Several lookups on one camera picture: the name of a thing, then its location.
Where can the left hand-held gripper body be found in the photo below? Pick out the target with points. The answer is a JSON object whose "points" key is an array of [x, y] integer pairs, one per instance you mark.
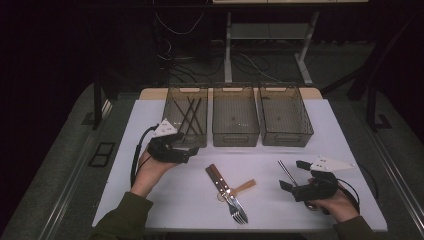
{"points": [[163, 150]]}

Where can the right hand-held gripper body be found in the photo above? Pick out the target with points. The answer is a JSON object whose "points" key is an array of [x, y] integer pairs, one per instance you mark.
{"points": [[321, 188]]}

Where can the smoky transparent plastic bin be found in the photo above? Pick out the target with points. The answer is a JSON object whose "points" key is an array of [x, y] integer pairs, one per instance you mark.
{"points": [[235, 140], [186, 141], [286, 138]]}

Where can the black chopstick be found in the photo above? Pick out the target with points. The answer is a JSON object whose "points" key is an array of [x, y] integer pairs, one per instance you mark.
{"points": [[188, 113], [198, 103]]}

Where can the wooden spoon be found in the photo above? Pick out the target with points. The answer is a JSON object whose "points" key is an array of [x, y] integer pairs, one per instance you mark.
{"points": [[245, 186]]}

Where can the person's right hand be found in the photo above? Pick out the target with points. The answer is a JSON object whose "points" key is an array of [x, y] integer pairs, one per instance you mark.
{"points": [[336, 208]]}

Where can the person's left hand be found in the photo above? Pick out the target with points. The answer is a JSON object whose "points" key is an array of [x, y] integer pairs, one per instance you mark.
{"points": [[148, 173]]}

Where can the white tablecloth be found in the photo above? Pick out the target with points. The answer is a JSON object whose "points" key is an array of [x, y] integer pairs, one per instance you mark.
{"points": [[186, 206]]}

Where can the black metal stand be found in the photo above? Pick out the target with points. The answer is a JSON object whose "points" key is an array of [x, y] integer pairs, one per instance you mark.
{"points": [[371, 106], [97, 106]]}

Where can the white desk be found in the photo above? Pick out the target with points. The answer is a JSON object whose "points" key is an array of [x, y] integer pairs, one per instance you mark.
{"points": [[227, 50]]}

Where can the metal floor rail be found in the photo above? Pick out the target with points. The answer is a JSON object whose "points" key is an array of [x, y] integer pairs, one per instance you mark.
{"points": [[65, 196], [405, 191]]}

